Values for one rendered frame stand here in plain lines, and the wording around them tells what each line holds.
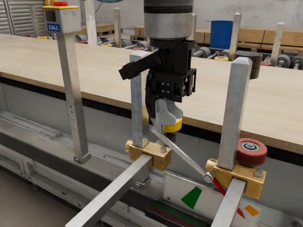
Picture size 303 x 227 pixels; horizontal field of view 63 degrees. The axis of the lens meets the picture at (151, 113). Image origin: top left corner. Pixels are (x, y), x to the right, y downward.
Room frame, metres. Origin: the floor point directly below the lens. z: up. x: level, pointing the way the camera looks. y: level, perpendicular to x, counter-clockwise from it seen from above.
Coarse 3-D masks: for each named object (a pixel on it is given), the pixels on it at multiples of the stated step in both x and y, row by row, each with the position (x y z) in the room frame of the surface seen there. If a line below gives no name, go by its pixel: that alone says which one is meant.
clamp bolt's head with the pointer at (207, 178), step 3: (207, 171) 0.50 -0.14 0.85; (210, 171) 0.49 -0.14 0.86; (213, 174) 0.49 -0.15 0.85; (204, 177) 0.48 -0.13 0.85; (207, 177) 0.48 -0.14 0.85; (210, 177) 0.47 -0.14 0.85; (207, 180) 0.48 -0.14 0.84; (210, 180) 0.47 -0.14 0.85; (213, 180) 0.48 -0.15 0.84; (216, 183) 0.48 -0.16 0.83; (216, 186) 0.48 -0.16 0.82; (219, 186) 0.48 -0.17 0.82; (219, 189) 0.48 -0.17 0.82; (222, 189) 0.47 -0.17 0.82; (222, 192) 0.47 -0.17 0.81; (225, 192) 0.47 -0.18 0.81; (237, 210) 0.45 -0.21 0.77; (240, 210) 0.45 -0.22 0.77; (240, 213) 0.45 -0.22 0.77; (243, 216) 0.44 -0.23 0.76
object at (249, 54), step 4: (236, 52) 0.55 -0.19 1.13; (240, 52) 0.55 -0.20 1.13; (244, 52) 0.55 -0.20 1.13; (248, 52) 0.55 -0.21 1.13; (252, 52) 0.55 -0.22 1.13; (256, 52) 0.55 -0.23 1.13; (244, 56) 0.52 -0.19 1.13; (248, 56) 0.52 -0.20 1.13; (252, 56) 0.52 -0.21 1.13; (256, 56) 0.52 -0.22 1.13; (252, 68) 0.51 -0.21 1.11
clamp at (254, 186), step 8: (208, 160) 0.52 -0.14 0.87; (216, 160) 0.52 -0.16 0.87; (208, 168) 0.50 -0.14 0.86; (216, 168) 0.49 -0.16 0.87; (224, 168) 0.49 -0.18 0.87; (232, 168) 0.49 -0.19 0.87; (240, 168) 0.49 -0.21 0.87; (248, 168) 0.49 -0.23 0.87; (256, 168) 0.49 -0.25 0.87; (216, 176) 0.49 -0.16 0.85; (224, 176) 0.48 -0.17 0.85; (232, 176) 0.47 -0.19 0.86; (240, 176) 0.46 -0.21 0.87; (248, 176) 0.46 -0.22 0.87; (264, 176) 0.46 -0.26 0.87; (224, 184) 0.48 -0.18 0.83; (248, 184) 0.45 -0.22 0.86; (256, 184) 0.44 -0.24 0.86; (248, 192) 0.45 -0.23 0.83; (256, 192) 0.44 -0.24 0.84
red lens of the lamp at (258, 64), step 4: (236, 56) 0.53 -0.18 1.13; (240, 56) 0.52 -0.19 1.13; (260, 56) 0.52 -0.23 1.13; (232, 60) 0.55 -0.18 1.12; (252, 60) 0.51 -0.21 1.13; (256, 60) 0.51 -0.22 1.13; (260, 60) 0.52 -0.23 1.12; (252, 64) 0.51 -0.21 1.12; (256, 64) 0.51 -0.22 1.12; (260, 64) 0.52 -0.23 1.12
